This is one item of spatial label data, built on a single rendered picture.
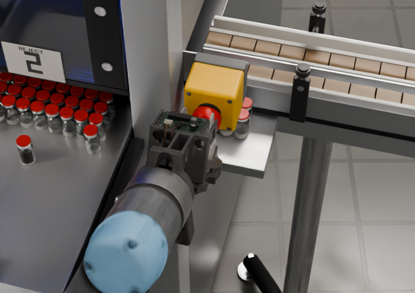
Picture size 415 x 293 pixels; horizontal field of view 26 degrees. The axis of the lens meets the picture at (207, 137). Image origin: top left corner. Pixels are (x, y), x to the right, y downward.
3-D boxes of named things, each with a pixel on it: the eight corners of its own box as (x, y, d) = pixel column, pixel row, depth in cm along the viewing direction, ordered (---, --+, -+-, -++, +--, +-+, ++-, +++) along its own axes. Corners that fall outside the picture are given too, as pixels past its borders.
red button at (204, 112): (196, 114, 124) (196, 94, 120) (224, 119, 123) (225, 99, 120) (189, 134, 121) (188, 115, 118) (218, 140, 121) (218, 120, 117)
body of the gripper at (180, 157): (222, 117, 108) (198, 161, 97) (213, 180, 112) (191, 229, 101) (160, 106, 109) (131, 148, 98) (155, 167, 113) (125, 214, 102)
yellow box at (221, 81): (197, 86, 129) (196, 50, 123) (246, 95, 128) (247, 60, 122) (183, 125, 124) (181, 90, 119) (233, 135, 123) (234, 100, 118)
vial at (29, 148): (24, 152, 131) (19, 133, 128) (37, 156, 131) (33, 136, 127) (18, 164, 130) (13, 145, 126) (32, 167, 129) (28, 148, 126)
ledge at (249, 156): (201, 93, 141) (201, 84, 140) (282, 109, 139) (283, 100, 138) (176, 162, 133) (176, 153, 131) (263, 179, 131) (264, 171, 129)
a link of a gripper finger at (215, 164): (229, 148, 114) (213, 180, 106) (227, 159, 115) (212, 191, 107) (192, 141, 115) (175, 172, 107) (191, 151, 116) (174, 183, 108)
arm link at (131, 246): (63, 282, 88) (97, 220, 84) (100, 226, 98) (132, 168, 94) (133, 322, 89) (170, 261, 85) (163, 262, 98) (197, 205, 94)
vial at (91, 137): (89, 142, 132) (86, 122, 129) (103, 145, 132) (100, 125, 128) (84, 153, 131) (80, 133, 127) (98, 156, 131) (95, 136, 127)
